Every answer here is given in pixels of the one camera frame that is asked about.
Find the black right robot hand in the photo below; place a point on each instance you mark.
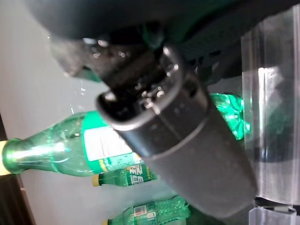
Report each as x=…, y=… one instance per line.
x=187, y=152

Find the green Sprite bottle yellow cap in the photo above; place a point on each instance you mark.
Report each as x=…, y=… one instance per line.
x=58, y=150
x=131, y=177
x=152, y=211

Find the clear plastic bin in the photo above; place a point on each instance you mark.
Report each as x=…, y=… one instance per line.
x=276, y=117

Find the clear plastic price rail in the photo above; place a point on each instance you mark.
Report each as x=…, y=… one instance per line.
x=276, y=216

